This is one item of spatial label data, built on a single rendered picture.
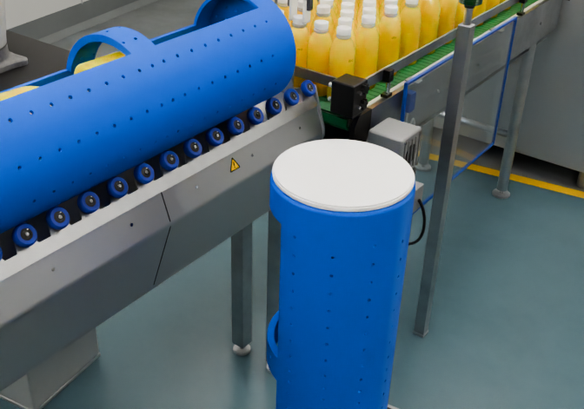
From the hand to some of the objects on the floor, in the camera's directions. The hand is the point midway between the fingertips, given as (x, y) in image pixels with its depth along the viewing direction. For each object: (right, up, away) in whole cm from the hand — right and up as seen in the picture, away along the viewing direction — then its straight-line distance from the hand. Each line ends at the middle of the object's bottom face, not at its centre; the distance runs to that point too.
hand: (300, 9), depth 210 cm
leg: (-8, -107, +39) cm, 114 cm away
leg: (-19, -103, +46) cm, 114 cm away
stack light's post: (+42, -99, +57) cm, 122 cm away
